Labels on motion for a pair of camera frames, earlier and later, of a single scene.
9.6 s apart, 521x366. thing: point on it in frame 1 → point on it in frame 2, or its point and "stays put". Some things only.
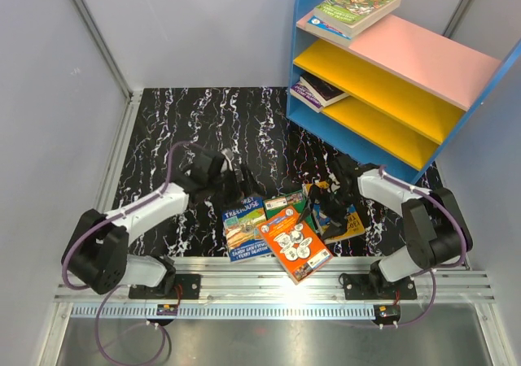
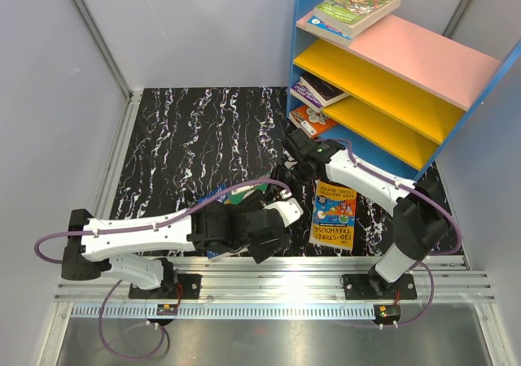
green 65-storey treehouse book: x=357 y=5 stays put
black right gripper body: x=333 y=205 → x=295 y=174
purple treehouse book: x=301 y=93 stays put
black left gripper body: x=225 y=185 → x=260 y=252
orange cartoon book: x=299 y=254 → x=311 y=121
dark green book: x=296 y=200 → x=237 y=195
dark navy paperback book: x=324 y=93 stays put
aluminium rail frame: x=122 y=279 stays put
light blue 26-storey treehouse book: x=321 y=30 stays put
